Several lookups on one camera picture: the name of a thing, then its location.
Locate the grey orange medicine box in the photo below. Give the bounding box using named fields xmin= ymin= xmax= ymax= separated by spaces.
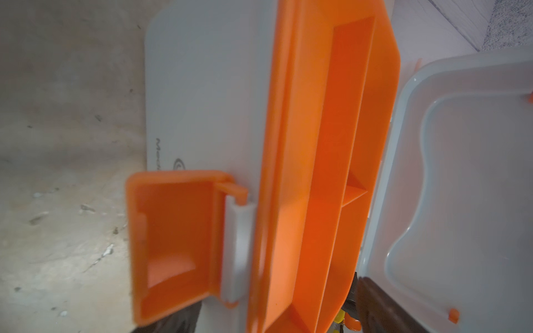
xmin=126 ymin=1 xmax=532 ymax=332

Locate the orange tray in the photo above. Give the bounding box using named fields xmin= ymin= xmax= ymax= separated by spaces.
xmin=247 ymin=1 xmax=401 ymax=332

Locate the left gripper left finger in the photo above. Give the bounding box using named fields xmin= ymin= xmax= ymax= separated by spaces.
xmin=132 ymin=302 xmax=202 ymax=333

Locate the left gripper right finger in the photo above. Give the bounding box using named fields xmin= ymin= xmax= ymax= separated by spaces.
xmin=355 ymin=277 xmax=428 ymax=333

